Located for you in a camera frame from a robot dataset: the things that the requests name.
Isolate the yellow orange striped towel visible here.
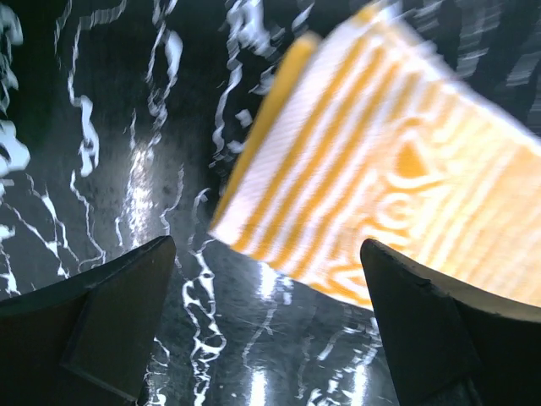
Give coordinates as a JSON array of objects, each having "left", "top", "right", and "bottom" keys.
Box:
[{"left": 210, "top": 2, "right": 540, "bottom": 307}]

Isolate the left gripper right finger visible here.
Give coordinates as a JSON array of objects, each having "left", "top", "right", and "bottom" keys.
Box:
[{"left": 360, "top": 239, "right": 540, "bottom": 405}]

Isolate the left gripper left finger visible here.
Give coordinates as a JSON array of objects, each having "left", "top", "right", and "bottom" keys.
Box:
[{"left": 1, "top": 236, "right": 176, "bottom": 405}]

